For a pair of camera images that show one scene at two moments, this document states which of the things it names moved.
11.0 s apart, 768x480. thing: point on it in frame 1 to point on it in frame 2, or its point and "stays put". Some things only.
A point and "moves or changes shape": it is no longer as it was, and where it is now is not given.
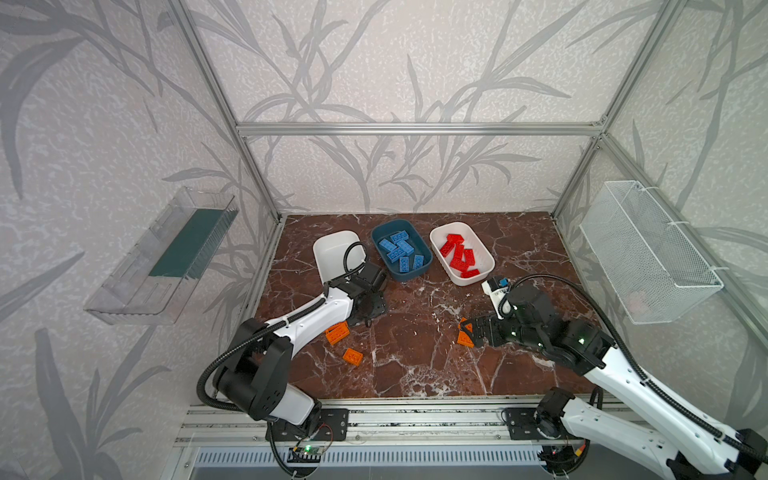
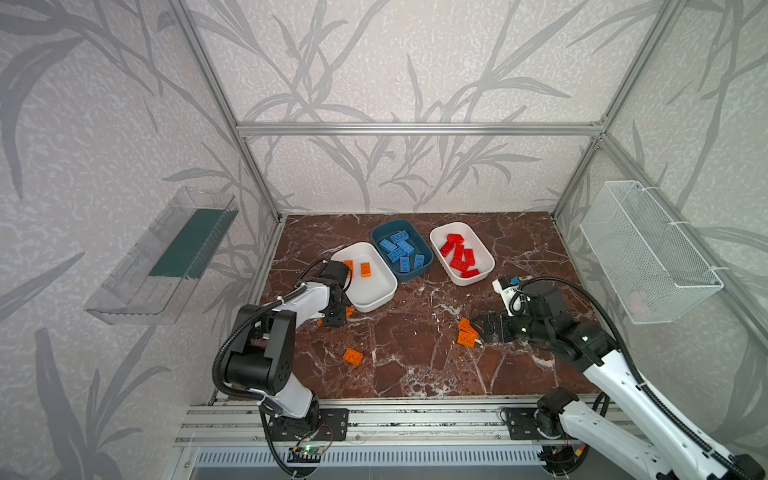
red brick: [452, 239] stays put
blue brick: [388, 244] stays put
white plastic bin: [329, 250] moves or changes shape
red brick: [447, 247] stays put
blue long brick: [408, 249] stays put
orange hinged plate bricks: [337, 332] moves or changes shape
